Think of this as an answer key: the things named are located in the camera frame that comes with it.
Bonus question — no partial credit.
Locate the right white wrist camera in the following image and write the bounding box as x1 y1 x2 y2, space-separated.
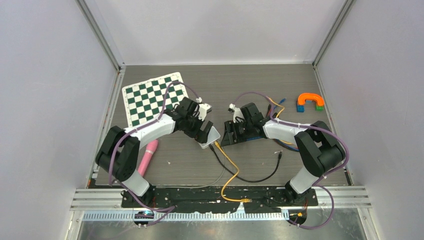
228 103 245 123

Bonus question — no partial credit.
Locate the green toy block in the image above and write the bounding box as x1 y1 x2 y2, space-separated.
315 105 325 111

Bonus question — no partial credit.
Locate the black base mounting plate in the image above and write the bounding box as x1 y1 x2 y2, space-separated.
120 185 318 214

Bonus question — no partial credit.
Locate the grey cable on router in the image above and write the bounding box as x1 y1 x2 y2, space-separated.
158 149 229 190

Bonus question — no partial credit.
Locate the black network switch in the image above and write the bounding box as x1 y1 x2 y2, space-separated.
246 136 266 141

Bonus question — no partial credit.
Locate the blue toy block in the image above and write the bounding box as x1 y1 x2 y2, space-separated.
296 101 305 113

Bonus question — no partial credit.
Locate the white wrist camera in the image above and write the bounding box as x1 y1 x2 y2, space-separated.
197 103 212 121
228 103 245 123

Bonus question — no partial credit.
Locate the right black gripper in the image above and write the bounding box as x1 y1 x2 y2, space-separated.
220 119 253 147

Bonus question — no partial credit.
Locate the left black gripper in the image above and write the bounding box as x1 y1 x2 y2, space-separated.
182 112 212 144

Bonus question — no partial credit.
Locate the yellow ethernet cable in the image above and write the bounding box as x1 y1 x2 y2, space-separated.
214 140 253 203
265 96 296 147

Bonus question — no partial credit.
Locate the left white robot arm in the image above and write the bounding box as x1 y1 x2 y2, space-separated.
95 97 215 207

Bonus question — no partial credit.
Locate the white router box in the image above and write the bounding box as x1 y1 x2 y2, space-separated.
199 126 221 149

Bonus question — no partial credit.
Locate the pink marker pen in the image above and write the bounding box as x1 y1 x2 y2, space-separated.
137 139 159 177

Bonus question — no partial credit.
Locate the aluminium frame rail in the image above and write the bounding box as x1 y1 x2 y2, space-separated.
71 186 372 213

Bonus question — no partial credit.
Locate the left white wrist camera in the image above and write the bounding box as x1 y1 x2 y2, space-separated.
197 103 212 121

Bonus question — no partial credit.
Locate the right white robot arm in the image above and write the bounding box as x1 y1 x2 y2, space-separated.
220 102 347 205

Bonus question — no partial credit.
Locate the orange arch toy block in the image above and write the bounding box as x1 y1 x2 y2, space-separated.
296 92 325 107

